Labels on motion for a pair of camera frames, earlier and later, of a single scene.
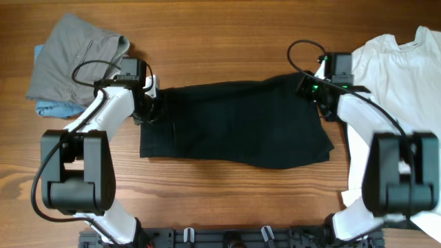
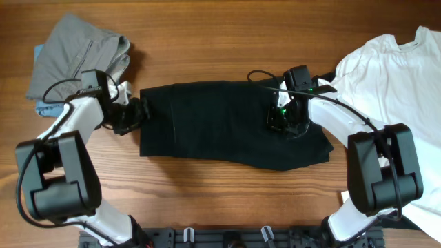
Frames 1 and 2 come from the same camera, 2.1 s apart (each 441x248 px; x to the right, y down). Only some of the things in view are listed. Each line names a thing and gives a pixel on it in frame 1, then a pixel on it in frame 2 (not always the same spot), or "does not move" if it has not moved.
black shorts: (262, 122) does not move
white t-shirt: (404, 80) does not move
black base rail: (230, 238) does not move
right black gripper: (302, 85) → (273, 121)
